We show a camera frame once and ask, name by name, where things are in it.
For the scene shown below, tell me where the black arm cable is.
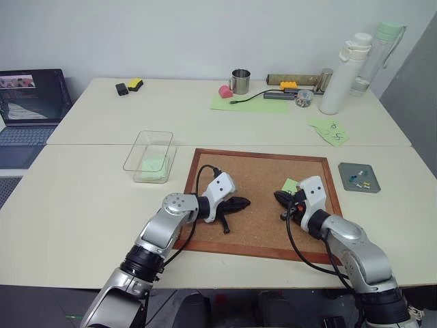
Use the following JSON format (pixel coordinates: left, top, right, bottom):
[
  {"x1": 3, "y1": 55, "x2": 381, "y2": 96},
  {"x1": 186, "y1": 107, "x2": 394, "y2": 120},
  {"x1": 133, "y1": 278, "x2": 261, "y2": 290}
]
[
  {"x1": 285, "y1": 200, "x2": 353, "y2": 285},
  {"x1": 160, "y1": 164, "x2": 223, "y2": 274}
]

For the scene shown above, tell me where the clear bottle with green lid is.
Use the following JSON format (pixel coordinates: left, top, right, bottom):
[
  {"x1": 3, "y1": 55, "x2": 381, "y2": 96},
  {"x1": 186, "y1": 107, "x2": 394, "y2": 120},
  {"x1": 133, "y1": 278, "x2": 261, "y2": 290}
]
[{"x1": 350, "y1": 20, "x2": 407, "y2": 98}]

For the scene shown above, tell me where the green note with handwriting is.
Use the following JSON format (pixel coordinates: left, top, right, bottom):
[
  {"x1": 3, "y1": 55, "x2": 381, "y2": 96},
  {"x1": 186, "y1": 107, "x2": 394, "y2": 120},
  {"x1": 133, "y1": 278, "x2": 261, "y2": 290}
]
[{"x1": 317, "y1": 118, "x2": 351, "y2": 148}]

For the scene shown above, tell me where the dark open laptop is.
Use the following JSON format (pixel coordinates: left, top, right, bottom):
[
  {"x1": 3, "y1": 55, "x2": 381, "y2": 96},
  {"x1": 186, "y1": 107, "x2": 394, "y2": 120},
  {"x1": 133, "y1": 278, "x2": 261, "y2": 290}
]
[{"x1": 0, "y1": 68, "x2": 73, "y2": 170}]

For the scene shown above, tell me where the large green paper sheet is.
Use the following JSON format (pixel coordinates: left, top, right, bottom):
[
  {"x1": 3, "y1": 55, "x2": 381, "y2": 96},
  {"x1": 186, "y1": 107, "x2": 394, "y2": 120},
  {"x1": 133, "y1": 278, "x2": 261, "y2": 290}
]
[{"x1": 209, "y1": 94, "x2": 290, "y2": 114}]

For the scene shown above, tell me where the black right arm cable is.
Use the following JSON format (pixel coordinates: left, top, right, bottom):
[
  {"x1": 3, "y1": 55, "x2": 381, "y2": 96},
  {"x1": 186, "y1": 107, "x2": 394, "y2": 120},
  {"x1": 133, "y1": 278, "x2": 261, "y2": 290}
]
[{"x1": 285, "y1": 200, "x2": 353, "y2": 285}]

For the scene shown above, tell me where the clear jar of pushpins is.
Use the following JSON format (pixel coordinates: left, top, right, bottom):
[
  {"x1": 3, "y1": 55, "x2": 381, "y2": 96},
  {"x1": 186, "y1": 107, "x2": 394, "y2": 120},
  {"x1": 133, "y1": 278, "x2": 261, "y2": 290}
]
[{"x1": 295, "y1": 89, "x2": 315, "y2": 109}]

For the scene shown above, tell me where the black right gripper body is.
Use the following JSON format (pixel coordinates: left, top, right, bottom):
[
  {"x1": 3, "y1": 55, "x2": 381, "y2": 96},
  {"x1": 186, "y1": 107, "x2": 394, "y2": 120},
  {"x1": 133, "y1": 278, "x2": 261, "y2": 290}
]
[{"x1": 280, "y1": 189, "x2": 309, "y2": 223}]

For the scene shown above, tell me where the thin black usb cable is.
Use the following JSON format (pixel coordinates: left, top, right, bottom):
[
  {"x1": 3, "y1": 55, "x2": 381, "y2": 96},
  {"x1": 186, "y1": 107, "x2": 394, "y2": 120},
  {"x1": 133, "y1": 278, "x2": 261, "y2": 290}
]
[{"x1": 229, "y1": 89, "x2": 284, "y2": 105}]

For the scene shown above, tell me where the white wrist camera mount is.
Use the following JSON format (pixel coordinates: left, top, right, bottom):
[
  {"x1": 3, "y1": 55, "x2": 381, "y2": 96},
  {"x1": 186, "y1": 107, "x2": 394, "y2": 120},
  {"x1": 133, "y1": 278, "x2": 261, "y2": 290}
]
[
  {"x1": 201, "y1": 172, "x2": 238, "y2": 225},
  {"x1": 295, "y1": 175, "x2": 333, "y2": 226}
]

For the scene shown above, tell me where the stainless steel mug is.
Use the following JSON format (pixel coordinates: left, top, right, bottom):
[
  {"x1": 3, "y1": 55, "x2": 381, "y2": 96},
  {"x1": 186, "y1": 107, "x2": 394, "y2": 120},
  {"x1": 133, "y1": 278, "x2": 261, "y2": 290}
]
[{"x1": 227, "y1": 68, "x2": 252, "y2": 95}]

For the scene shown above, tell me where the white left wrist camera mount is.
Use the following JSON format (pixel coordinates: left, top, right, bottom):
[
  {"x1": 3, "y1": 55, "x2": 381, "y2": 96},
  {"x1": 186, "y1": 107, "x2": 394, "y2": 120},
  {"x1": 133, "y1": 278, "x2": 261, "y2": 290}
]
[{"x1": 201, "y1": 172, "x2": 238, "y2": 225}]

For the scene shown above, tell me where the white insulated bottle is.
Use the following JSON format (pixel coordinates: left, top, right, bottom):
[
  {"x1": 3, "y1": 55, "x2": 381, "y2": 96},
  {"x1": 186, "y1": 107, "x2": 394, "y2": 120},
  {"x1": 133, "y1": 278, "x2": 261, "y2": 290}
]
[{"x1": 318, "y1": 32, "x2": 373, "y2": 115}]

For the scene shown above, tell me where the grey partition panel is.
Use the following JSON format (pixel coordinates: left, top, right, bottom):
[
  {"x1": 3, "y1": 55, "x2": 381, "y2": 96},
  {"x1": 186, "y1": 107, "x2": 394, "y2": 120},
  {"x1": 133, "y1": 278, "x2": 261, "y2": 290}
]
[{"x1": 378, "y1": 13, "x2": 437, "y2": 182}]

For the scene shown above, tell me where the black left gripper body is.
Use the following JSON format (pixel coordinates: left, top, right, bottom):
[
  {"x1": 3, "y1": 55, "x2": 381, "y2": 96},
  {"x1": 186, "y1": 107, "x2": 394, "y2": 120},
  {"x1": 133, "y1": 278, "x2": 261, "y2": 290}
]
[{"x1": 215, "y1": 195, "x2": 240, "y2": 236}]

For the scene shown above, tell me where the wood framed cork board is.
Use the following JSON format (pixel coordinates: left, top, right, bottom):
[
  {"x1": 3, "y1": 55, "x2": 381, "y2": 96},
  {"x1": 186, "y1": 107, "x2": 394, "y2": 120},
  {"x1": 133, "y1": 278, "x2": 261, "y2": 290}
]
[{"x1": 172, "y1": 148, "x2": 343, "y2": 266}]

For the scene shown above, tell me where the grey usb hub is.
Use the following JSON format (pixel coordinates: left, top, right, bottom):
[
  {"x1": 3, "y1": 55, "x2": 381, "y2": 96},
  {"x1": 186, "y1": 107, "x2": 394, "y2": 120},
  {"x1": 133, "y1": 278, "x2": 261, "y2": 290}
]
[{"x1": 263, "y1": 90, "x2": 296, "y2": 101}]

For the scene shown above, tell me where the clear plastic box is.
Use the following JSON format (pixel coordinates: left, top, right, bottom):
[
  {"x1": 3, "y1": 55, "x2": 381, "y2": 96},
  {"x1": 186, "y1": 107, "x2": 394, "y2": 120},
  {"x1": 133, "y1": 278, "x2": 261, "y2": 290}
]
[{"x1": 122, "y1": 130, "x2": 178, "y2": 185}]

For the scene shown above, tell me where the grey metal tray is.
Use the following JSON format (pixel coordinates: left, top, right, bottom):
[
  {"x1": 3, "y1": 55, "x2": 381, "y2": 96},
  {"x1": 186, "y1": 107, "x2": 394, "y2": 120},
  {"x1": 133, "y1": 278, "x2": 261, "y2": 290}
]
[{"x1": 337, "y1": 162, "x2": 382, "y2": 195}]

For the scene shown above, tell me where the small green sticky note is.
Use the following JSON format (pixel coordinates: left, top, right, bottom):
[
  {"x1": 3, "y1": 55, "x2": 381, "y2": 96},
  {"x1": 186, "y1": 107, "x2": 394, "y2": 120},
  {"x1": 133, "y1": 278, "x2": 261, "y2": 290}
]
[{"x1": 280, "y1": 177, "x2": 299, "y2": 193}]

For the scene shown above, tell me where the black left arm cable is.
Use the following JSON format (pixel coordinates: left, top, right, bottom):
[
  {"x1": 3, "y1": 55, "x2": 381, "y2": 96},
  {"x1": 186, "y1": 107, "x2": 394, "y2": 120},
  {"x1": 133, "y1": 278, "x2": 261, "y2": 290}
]
[{"x1": 160, "y1": 164, "x2": 223, "y2": 274}]

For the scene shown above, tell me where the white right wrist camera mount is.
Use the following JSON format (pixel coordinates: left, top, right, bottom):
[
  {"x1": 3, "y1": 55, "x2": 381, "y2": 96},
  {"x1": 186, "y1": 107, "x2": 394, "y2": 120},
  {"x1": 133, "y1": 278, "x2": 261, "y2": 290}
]
[{"x1": 295, "y1": 175, "x2": 333, "y2": 226}]

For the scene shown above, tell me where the stack of green notes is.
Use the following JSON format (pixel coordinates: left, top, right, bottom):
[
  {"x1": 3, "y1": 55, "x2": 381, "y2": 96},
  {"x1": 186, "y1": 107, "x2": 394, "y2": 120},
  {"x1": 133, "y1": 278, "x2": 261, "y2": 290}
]
[{"x1": 141, "y1": 154, "x2": 171, "y2": 182}]

